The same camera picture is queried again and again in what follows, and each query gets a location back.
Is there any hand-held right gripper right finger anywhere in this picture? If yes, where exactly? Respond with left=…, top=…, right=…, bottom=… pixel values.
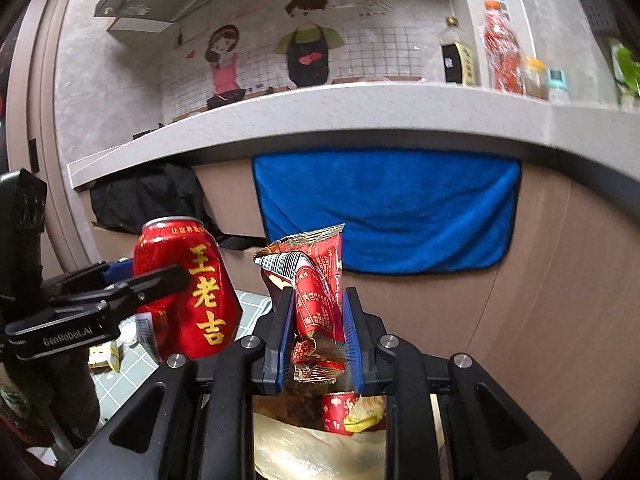
left=342, top=287, right=583, bottom=480

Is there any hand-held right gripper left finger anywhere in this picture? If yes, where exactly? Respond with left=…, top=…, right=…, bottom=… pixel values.
left=60, top=287, right=296, bottom=480

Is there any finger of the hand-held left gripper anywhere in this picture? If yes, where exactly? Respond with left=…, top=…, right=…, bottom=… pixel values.
left=47, top=265, right=192, bottom=323
left=42, top=259, right=135, bottom=301

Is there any red drink can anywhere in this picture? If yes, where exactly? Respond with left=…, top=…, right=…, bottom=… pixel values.
left=132, top=216, right=243, bottom=363

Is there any red foil snack wrapper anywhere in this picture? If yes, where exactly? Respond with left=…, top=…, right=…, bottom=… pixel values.
left=252, top=223, right=348, bottom=383

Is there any waste bin with yellow liner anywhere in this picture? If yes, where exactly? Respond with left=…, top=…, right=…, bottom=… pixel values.
left=252, top=392, right=446, bottom=480

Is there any red patterned packet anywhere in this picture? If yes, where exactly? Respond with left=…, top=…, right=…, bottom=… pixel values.
left=320, top=394, right=361, bottom=433

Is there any black fabric bag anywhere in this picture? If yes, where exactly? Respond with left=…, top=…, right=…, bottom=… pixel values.
left=90, top=162, right=268, bottom=251

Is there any blue towel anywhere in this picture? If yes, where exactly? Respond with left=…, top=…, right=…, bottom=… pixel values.
left=252, top=149, right=522, bottom=276

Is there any dark sauce bottle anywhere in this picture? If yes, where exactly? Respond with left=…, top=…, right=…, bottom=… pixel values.
left=440, top=16, right=476, bottom=87

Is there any small jar orange lid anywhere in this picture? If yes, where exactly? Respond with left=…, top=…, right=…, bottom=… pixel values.
left=520, top=56, right=548, bottom=101

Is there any small jar teal lid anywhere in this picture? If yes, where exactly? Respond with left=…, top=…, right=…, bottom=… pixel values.
left=546, top=67, right=571, bottom=106

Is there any red chili plastic bottle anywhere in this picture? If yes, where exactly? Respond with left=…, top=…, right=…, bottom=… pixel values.
left=481, top=0, right=525, bottom=95

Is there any green plastic bag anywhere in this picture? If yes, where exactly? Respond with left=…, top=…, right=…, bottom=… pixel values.
left=610, top=42, right=640, bottom=111

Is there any dark grey dish rack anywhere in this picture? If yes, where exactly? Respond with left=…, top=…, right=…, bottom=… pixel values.
left=575, top=0, right=633, bottom=41

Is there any cartoon couple wall sticker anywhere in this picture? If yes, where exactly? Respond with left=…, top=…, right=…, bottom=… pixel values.
left=160, top=0, right=451, bottom=126

